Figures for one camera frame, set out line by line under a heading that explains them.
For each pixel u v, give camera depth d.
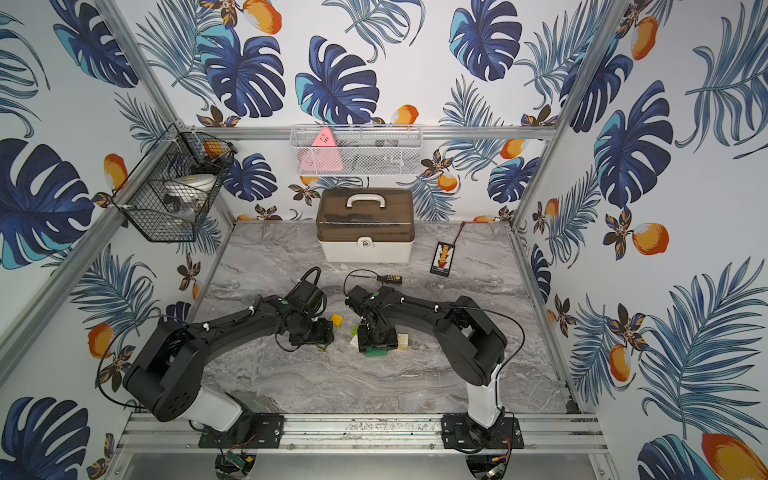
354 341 0.88
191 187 0.80
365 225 0.95
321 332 0.80
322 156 0.90
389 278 1.01
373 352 0.86
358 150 0.93
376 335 0.76
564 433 0.76
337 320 0.92
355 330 0.84
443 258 1.09
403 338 0.87
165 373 0.44
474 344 0.49
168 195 0.82
